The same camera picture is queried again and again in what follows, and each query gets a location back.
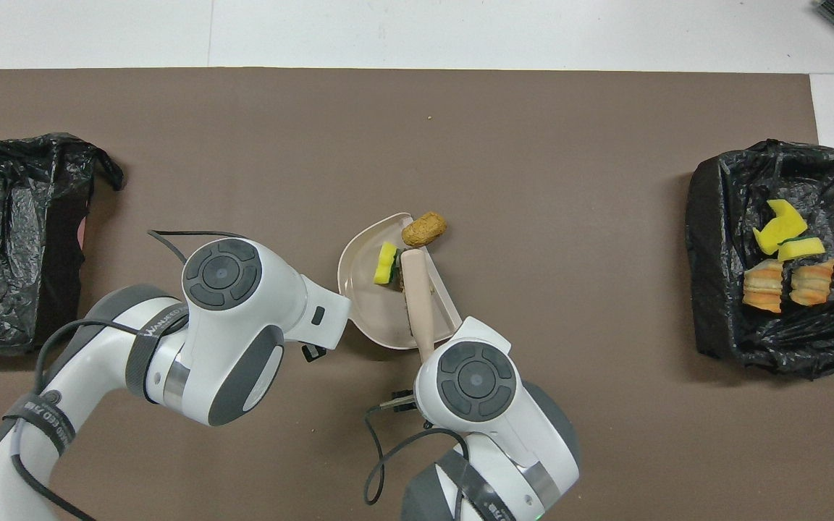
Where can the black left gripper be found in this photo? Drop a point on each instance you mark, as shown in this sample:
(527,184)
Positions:
(313,352)

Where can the beige plastic dustpan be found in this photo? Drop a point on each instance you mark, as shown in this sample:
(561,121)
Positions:
(370,304)

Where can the beige hand brush black bristles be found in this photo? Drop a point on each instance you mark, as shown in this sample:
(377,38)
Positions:
(418,304)

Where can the brown oval bread roll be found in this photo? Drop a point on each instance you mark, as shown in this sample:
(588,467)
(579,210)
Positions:
(424,229)

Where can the pale striped pastry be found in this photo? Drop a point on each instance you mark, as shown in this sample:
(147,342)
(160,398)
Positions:
(763,287)

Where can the curved yellow sponge piece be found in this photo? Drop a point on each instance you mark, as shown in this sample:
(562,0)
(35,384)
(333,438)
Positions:
(777,230)

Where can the yellow sponge with green pad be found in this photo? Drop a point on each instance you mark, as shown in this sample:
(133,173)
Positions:
(802,248)

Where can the pale bread chunk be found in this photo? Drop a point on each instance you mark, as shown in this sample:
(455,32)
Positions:
(812,282)

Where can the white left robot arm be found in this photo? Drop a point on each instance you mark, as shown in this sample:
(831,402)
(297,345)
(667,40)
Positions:
(229,340)

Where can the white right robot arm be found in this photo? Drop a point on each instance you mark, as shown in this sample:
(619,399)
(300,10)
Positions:
(489,405)

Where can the black bag lined bin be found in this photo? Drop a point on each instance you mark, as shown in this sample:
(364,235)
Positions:
(721,239)
(11,239)

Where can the brown table mat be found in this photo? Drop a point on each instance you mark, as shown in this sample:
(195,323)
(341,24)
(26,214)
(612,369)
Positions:
(279,130)

